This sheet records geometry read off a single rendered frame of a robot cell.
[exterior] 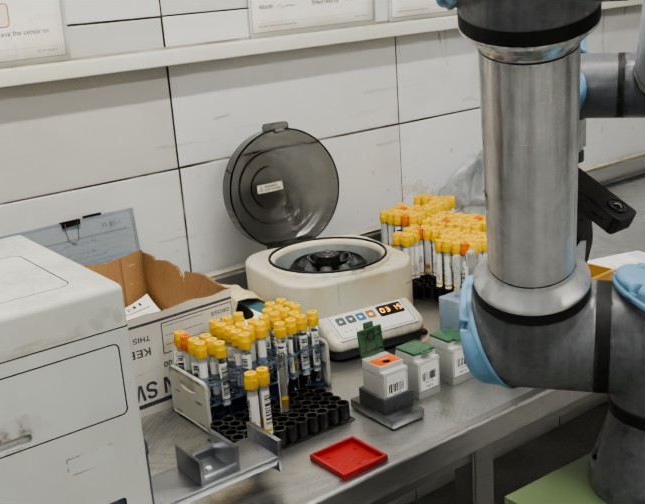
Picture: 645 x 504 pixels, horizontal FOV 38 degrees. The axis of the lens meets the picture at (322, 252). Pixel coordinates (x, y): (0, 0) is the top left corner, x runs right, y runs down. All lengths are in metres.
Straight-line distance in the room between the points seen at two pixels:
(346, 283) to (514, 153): 0.67
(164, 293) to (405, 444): 0.53
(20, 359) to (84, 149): 0.73
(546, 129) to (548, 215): 0.09
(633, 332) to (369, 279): 0.62
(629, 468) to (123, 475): 0.51
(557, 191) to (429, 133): 1.18
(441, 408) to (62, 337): 0.57
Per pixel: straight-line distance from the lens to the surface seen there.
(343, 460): 1.16
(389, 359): 1.24
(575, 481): 1.06
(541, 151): 0.82
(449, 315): 1.38
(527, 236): 0.87
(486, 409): 1.27
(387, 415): 1.23
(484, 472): 1.32
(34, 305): 0.89
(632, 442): 1.00
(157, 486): 1.08
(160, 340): 1.30
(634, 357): 0.95
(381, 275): 1.48
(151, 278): 1.56
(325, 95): 1.82
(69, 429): 0.94
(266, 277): 1.50
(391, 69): 1.93
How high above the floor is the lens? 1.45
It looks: 17 degrees down
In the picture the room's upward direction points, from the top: 4 degrees counter-clockwise
